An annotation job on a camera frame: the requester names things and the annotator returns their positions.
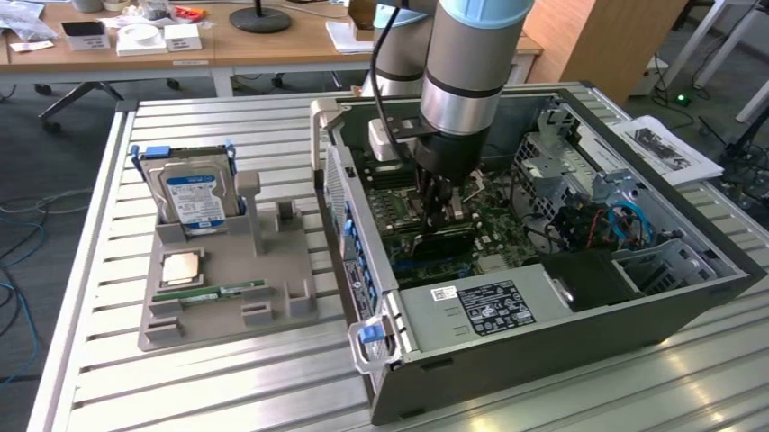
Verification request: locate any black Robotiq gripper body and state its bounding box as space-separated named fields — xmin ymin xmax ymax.
xmin=413 ymin=132 xmax=486 ymax=184

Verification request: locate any Nvidia graphics card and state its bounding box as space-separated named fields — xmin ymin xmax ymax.
xmin=399 ymin=226 xmax=475 ymax=263

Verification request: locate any open socket cover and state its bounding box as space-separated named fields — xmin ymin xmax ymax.
xmin=465 ymin=166 xmax=489 ymax=204

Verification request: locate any green motherboard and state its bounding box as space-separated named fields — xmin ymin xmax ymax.
xmin=351 ymin=152 xmax=546 ymax=290

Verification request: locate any blue expansion slot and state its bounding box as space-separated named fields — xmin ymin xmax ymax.
xmin=389 ymin=256 xmax=457 ymax=272

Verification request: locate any silver drive cage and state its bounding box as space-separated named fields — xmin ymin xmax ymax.
xmin=510 ymin=101 xmax=607 ymax=221

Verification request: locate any grey power supply unit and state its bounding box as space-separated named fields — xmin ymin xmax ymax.
xmin=397 ymin=263 xmax=571 ymax=355

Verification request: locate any white paper stack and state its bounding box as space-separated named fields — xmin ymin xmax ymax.
xmin=324 ymin=20 xmax=375 ymax=56

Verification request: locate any brown cardboard box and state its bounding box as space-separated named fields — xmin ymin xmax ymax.
xmin=348 ymin=0 xmax=378 ymax=41

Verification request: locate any printed paper stack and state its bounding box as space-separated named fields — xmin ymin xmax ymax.
xmin=609 ymin=114 xmax=728 ymax=186

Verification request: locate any grey printed parts rack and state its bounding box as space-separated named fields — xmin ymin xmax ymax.
xmin=138 ymin=169 xmax=319 ymax=355

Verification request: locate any black open PC case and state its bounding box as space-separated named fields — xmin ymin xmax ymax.
xmin=308 ymin=86 xmax=756 ymax=427

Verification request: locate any silver disk bay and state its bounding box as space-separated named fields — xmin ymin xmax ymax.
xmin=611 ymin=238 xmax=722 ymax=299

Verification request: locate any wooden desk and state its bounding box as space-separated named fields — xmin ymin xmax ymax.
xmin=0 ymin=0 xmax=546 ymax=98

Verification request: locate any hard disk in blue carrier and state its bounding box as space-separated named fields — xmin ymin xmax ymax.
xmin=127 ymin=139 xmax=243 ymax=239

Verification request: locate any wooden cabinet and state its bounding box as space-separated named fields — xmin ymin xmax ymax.
xmin=522 ymin=0 xmax=690 ymax=104

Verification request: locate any green RAM stick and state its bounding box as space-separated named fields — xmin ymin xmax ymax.
xmin=150 ymin=280 xmax=267 ymax=304

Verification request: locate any black lamp base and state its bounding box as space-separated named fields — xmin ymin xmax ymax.
xmin=227 ymin=0 xmax=295 ymax=34

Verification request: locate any copper-toned CPU chip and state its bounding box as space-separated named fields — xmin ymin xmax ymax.
xmin=158 ymin=253 xmax=204 ymax=288

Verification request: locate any small white box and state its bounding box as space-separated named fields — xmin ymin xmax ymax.
xmin=162 ymin=22 xmax=203 ymax=53

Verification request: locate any red packet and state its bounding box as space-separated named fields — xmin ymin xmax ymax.
xmin=174 ymin=4 xmax=210 ymax=23

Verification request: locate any white box with tape roll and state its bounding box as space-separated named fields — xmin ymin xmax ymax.
xmin=114 ymin=24 xmax=170 ymax=58

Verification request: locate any black chair base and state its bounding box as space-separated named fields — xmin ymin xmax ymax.
xmin=33 ymin=78 xmax=183 ymax=134

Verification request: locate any white box black insert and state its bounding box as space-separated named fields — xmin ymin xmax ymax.
xmin=59 ymin=20 xmax=112 ymax=52

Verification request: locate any clear plastic bag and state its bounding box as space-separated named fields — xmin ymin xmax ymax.
xmin=0 ymin=0 xmax=60 ymax=42

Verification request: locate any white camera box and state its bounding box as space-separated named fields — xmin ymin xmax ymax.
xmin=366 ymin=119 xmax=403 ymax=162

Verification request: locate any black wire bundle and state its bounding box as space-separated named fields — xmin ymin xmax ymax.
xmin=546 ymin=204 xmax=602 ymax=251

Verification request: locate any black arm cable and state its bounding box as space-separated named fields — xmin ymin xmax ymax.
xmin=367 ymin=0 xmax=405 ymax=143

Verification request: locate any red wire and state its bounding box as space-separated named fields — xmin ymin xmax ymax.
xmin=590 ymin=207 xmax=609 ymax=247

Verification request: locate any blue wire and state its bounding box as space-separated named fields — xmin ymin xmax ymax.
xmin=606 ymin=201 xmax=656 ymax=248

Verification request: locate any black air duct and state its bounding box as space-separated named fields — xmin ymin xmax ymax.
xmin=539 ymin=249 xmax=649 ymax=315

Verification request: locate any white table frame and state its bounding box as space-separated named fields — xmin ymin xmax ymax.
xmin=658 ymin=0 xmax=769 ymax=125

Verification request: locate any grey cable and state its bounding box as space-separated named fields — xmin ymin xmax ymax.
xmin=0 ymin=187 xmax=92 ymax=216

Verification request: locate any blue cable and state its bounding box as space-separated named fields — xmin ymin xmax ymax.
xmin=0 ymin=215 xmax=48 ymax=384

